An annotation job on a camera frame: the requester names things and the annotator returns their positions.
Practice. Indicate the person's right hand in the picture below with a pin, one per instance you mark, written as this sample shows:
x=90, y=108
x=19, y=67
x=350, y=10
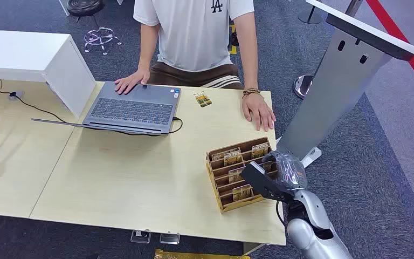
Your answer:
x=132, y=81

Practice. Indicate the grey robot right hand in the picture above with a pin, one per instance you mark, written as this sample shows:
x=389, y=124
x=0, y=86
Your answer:
x=292, y=173

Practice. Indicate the person's left hand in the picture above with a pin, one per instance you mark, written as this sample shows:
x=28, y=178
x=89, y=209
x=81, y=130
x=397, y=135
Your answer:
x=258, y=110

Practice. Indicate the wooden card holder box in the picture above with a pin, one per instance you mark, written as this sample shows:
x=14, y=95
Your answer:
x=225, y=200

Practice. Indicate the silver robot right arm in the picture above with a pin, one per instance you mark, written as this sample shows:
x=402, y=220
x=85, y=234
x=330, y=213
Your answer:
x=314, y=232

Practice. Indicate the person's right forearm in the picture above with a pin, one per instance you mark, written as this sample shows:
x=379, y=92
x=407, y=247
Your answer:
x=147, y=50

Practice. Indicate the person's left forearm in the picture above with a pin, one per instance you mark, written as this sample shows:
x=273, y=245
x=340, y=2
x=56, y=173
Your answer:
x=247, y=53

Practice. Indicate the hotel key card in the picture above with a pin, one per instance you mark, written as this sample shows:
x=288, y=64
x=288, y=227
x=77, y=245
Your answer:
x=232, y=158
x=242, y=193
x=260, y=151
x=202, y=99
x=236, y=176

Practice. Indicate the brown card in holder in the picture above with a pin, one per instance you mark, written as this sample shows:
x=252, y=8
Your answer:
x=218, y=156

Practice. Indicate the person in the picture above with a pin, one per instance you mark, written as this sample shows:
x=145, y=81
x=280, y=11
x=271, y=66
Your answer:
x=192, y=35

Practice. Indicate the grey laptop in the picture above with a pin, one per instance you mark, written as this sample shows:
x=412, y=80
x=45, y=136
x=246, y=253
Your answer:
x=135, y=107

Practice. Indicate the silver kiosk stand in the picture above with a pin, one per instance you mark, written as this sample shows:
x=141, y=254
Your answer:
x=335, y=89

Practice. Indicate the black stool with chrome base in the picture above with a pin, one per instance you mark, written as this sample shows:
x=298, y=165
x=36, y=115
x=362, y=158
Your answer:
x=85, y=7

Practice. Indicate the white desk shelf box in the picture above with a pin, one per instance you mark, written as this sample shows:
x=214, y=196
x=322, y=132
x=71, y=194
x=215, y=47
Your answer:
x=32, y=57

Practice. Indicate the gold patterned sheet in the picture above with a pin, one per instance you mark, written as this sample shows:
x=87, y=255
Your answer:
x=200, y=255

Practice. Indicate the clear acrylic holder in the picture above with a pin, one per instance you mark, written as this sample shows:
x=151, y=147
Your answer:
x=141, y=236
x=170, y=238

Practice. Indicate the red barrier belt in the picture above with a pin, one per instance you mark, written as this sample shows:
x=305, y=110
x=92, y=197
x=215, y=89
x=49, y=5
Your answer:
x=392, y=30

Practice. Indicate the wrist camera with black bracket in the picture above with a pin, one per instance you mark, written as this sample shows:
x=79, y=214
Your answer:
x=262, y=182

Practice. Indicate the dark stanchion post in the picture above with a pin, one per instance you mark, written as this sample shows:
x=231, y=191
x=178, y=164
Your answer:
x=310, y=16

